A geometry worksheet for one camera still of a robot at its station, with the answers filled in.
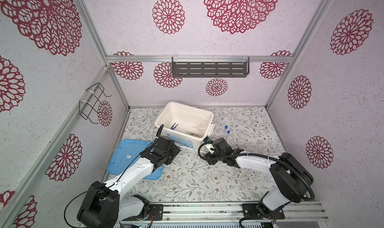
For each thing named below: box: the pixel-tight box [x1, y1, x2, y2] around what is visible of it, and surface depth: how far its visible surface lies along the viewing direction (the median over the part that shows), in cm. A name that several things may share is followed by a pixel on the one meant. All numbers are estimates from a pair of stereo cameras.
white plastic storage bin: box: [154, 101, 216, 150], surface depth 101 cm
